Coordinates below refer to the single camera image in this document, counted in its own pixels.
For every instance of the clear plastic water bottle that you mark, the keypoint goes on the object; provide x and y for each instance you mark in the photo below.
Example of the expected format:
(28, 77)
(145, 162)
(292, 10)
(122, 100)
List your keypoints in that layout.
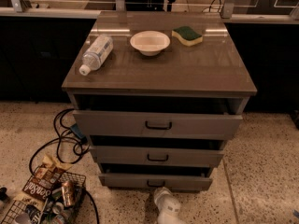
(96, 54)

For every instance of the grey top drawer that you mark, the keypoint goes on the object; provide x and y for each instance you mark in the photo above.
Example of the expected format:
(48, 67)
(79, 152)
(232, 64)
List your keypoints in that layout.
(162, 125)

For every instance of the brown snack bag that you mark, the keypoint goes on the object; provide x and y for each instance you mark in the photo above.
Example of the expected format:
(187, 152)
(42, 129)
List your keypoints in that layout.
(41, 183)

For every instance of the grey drawer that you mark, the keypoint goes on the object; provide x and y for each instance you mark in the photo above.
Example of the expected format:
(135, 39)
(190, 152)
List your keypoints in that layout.
(162, 125)
(157, 156)
(142, 181)

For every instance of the copper drink can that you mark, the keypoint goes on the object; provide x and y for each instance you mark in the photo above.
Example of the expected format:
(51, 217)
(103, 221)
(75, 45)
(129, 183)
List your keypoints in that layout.
(68, 193)

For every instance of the white bowl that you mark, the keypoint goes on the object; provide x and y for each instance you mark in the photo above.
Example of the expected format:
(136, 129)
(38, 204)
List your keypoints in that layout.
(150, 43)

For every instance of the grey bottom drawer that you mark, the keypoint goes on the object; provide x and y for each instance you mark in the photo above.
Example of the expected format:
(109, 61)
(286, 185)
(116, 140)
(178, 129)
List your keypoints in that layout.
(142, 181)

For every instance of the small dark floor object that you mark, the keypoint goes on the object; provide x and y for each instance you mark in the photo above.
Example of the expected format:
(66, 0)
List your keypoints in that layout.
(3, 194)

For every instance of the black wire basket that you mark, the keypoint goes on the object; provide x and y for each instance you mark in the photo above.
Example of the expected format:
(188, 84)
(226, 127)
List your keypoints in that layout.
(18, 207)

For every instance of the grey middle drawer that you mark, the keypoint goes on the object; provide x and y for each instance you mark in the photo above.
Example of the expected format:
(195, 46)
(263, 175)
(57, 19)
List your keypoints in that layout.
(157, 156)

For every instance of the blue plug box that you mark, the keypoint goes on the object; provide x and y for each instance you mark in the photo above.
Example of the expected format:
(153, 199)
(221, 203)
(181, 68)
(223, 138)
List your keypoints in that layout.
(79, 135)

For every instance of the green yellow sponge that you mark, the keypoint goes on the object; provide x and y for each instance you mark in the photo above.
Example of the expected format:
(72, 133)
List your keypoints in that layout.
(187, 36)

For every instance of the grey drawer cabinet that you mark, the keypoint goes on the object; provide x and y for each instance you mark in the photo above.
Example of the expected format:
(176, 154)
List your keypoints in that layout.
(208, 78)

